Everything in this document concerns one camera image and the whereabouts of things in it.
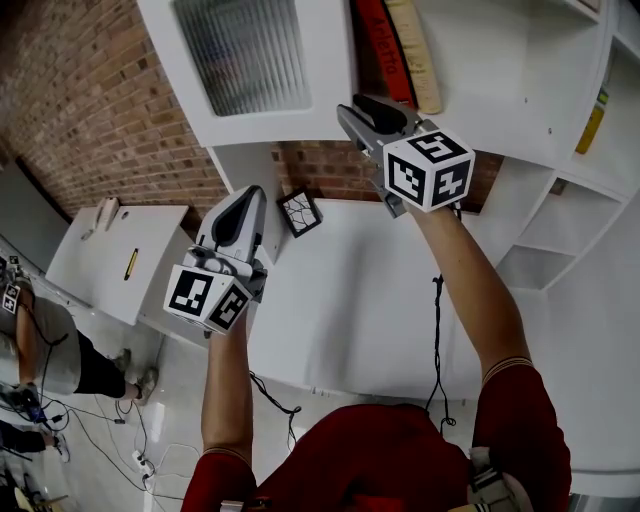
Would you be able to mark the white power strip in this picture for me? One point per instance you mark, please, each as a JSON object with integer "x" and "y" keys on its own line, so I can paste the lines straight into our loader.
{"x": 140, "y": 457}

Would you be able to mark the person's right forearm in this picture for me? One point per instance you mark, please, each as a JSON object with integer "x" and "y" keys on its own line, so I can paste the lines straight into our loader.
{"x": 475, "y": 300}

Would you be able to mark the yellow black pen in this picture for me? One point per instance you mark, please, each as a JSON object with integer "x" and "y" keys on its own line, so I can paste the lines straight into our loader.
{"x": 131, "y": 263}

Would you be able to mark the person's left forearm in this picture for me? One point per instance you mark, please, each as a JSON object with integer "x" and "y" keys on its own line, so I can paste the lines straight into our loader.
{"x": 225, "y": 390}

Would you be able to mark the person's red shirt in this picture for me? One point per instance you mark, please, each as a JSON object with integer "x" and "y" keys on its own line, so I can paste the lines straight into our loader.
{"x": 380, "y": 460}

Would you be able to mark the beige book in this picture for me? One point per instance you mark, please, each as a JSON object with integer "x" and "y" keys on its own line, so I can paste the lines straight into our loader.
{"x": 417, "y": 55}

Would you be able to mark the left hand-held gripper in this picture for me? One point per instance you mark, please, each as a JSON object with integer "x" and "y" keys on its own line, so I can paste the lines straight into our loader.
{"x": 190, "y": 295}

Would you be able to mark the glass cabinet door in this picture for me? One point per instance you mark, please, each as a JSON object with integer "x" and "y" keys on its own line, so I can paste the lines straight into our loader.
{"x": 250, "y": 127}

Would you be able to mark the wooden chair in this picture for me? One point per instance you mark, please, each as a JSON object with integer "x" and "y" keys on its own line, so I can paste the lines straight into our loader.
{"x": 22, "y": 500}

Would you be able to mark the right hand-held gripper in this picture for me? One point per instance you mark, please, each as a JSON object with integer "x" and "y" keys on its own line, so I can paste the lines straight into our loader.
{"x": 430, "y": 175}

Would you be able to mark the white telephone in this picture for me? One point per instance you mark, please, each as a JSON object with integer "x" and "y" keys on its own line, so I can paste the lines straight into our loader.
{"x": 106, "y": 212}

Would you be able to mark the white desk hutch shelving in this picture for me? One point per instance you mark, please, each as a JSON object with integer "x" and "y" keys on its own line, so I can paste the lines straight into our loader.
{"x": 500, "y": 75}

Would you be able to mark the red book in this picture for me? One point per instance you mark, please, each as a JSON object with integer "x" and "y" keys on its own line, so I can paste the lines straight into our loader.
{"x": 385, "y": 55}

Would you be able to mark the yellow book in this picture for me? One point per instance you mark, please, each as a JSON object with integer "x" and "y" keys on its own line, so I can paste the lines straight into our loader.
{"x": 590, "y": 125}

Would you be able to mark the black picture frame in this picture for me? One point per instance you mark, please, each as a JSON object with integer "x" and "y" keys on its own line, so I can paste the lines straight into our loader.
{"x": 299, "y": 212}

